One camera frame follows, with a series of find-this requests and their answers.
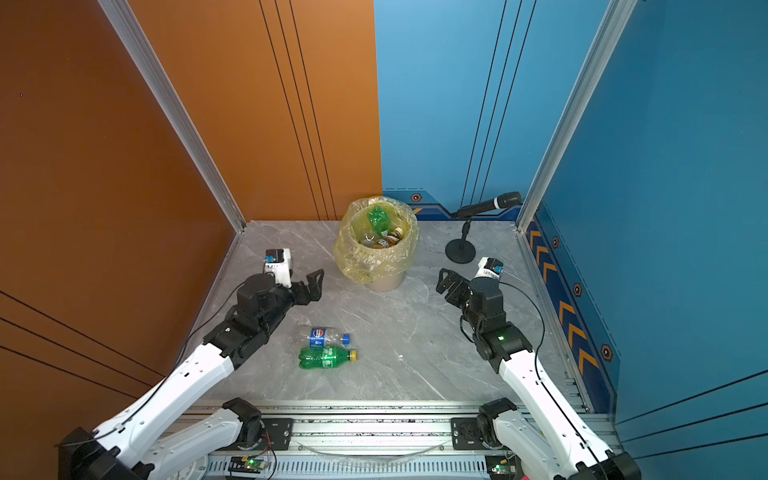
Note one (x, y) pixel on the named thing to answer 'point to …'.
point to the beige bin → (390, 285)
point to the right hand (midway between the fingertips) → (449, 277)
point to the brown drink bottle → (391, 240)
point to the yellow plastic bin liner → (369, 265)
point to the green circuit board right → (501, 468)
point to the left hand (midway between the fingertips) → (310, 266)
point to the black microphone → (501, 201)
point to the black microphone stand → (461, 250)
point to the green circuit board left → (248, 464)
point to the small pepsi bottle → (324, 337)
